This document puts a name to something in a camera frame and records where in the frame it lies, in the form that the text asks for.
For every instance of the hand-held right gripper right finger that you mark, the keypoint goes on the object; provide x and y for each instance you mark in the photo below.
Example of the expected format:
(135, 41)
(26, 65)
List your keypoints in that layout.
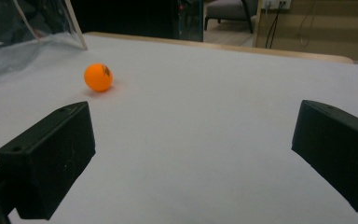
(338, 155)

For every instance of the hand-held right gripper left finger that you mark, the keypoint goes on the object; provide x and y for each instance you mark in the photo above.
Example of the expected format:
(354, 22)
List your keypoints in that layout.
(46, 161)

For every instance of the orange table tennis ball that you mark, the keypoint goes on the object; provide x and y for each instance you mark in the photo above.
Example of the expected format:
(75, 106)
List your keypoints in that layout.
(97, 77)

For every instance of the clear plastic box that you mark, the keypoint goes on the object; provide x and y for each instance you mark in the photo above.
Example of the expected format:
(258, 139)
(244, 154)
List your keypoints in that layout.
(15, 46)

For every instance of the grey armchair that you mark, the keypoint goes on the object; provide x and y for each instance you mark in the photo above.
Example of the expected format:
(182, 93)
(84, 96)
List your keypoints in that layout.
(227, 9)

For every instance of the dark glass cabinet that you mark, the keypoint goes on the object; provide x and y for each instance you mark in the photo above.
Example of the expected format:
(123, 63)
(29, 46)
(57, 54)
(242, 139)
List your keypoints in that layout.
(191, 18)

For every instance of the white wall socket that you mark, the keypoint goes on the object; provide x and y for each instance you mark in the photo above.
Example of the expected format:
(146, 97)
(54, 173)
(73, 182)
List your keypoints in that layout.
(276, 3)

